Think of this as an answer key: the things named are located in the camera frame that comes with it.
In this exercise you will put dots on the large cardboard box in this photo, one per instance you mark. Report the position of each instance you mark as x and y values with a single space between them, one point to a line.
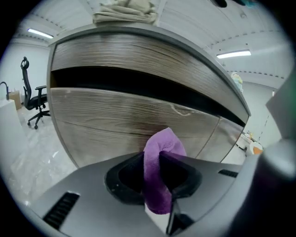
15 100

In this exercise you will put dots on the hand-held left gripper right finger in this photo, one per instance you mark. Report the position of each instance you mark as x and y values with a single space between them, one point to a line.
208 180

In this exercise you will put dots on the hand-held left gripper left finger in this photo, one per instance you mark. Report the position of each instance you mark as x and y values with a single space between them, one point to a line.
92 196

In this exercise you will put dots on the black bathtub faucet set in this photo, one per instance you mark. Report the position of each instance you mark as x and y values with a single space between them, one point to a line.
4 89

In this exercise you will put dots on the dark wooden sink cabinet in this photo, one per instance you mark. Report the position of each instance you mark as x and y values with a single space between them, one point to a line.
127 53

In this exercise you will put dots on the ceiling tube light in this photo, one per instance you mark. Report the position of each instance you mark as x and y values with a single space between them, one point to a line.
233 54
40 33

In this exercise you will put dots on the black office chair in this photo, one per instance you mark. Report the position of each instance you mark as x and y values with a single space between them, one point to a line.
34 101

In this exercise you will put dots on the purple cloth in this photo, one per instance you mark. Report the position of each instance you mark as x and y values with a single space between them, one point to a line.
162 145

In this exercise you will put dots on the beige towel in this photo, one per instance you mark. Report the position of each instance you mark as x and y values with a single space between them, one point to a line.
125 12

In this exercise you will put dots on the dark wooden cabinet door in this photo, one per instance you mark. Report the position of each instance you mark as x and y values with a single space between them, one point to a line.
226 136
104 115

